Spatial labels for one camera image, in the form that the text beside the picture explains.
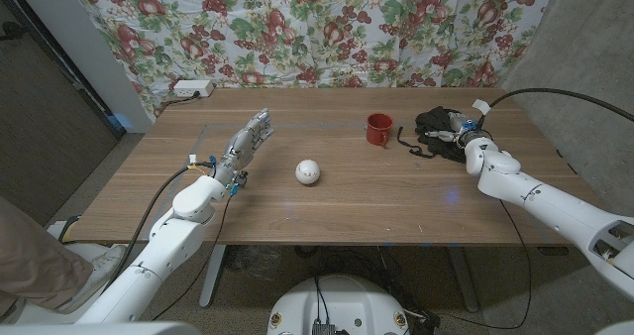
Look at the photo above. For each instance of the black object with yellow edge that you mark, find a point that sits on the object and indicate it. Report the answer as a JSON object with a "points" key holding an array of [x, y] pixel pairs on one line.
{"points": [[67, 228]]}

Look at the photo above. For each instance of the black shorts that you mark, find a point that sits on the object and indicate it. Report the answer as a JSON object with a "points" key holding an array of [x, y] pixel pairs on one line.
{"points": [[436, 122]]}

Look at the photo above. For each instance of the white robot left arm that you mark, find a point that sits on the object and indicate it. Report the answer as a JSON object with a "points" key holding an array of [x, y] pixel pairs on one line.
{"points": [[168, 241]]}

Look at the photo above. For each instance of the white baseball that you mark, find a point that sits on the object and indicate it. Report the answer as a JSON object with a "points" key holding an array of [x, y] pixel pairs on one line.
{"points": [[307, 171]]}

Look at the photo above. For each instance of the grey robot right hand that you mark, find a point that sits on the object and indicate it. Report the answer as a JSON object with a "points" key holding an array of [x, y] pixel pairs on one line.
{"points": [[468, 129]]}

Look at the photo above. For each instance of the grey table leg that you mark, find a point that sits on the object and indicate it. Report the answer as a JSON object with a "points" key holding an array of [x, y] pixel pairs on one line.
{"points": [[213, 275], [464, 275]]}

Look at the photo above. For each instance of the white power strip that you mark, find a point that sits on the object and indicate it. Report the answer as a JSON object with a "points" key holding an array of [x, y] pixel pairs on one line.
{"points": [[193, 87]]}

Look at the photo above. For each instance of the red mug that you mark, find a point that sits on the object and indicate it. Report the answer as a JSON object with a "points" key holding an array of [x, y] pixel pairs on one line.
{"points": [[379, 132]]}

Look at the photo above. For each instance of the white sneaker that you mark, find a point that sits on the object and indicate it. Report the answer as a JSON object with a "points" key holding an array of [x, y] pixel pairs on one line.
{"points": [[96, 270]]}

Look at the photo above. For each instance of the floral fruit print backdrop cloth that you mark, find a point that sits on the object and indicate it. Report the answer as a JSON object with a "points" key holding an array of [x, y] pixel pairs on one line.
{"points": [[317, 28]]}

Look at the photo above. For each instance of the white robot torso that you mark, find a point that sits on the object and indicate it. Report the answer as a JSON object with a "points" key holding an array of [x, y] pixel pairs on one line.
{"points": [[342, 305]]}

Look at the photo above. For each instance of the person's leg in tan trousers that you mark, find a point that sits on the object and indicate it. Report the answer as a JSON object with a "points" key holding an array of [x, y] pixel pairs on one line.
{"points": [[34, 260]]}

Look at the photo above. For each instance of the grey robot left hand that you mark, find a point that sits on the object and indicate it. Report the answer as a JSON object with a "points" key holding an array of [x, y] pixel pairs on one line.
{"points": [[240, 146]]}

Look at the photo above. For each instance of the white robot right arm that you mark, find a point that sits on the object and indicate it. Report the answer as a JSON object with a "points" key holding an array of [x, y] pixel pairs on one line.
{"points": [[545, 201]]}

